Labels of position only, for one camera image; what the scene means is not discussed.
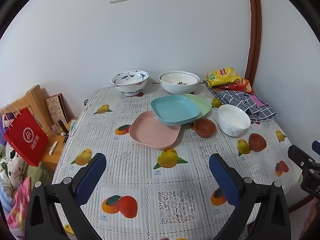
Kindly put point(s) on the brown wooden door frame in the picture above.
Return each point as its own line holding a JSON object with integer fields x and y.
{"x": 253, "y": 30}

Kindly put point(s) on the brown lighter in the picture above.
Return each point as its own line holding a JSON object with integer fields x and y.
{"x": 65, "y": 139}

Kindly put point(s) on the wooden nightstand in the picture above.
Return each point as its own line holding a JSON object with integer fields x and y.
{"x": 53, "y": 160}

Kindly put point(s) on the grey checked cloth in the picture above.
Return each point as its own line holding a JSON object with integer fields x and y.
{"x": 240, "y": 100}

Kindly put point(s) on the green square plate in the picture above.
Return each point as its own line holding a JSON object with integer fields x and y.
{"x": 203, "y": 105}

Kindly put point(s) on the blue square plate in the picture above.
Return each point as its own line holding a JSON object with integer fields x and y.
{"x": 175, "y": 107}

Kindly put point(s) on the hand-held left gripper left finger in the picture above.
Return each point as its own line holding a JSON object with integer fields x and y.
{"x": 91, "y": 177}

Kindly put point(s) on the red chip bag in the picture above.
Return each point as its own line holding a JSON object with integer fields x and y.
{"x": 243, "y": 85}

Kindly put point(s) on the brown wooden baseboard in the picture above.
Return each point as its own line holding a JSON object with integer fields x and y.
{"x": 301, "y": 205}

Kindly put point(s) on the white bowl with grey pattern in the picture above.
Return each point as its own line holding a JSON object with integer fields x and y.
{"x": 232, "y": 120}

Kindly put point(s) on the purple bag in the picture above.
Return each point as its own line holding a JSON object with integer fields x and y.
{"x": 8, "y": 118}

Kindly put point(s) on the large white bowl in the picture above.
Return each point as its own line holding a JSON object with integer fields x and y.
{"x": 175, "y": 90}

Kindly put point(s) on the yellow chip bag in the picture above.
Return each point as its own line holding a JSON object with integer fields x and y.
{"x": 222, "y": 76}

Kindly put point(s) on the fruit print tablecloth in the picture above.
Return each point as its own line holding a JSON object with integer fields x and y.
{"x": 140, "y": 170}

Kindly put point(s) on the white bowl with red print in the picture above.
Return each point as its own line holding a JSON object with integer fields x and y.
{"x": 172, "y": 79}

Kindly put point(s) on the pink square plate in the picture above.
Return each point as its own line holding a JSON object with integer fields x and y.
{"x": 150, "y": 132}

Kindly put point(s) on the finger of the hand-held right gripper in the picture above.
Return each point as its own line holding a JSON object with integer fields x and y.
{"x": 316, "y": 147}
{"x": 298, "y": 155}

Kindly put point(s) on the blue patterned footed bowl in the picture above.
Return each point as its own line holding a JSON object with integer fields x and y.
{"x": 130, "y": 85}

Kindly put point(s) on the red paper bag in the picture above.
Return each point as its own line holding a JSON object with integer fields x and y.
{"x": 25, "y": 140}

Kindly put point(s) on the small white tool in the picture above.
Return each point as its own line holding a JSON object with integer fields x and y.
{"x": 53, "y": 148}

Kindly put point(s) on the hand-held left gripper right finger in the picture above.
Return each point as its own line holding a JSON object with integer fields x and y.
{"x": 223, "y": 180}

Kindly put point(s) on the patterned brown box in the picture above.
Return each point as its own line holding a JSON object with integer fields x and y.
{"x": 57, "y": 108}

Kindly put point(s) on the small brown bowl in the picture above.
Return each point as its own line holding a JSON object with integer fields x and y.
{"x": 205, "y": 128}
{"x": 257, "y": 142}

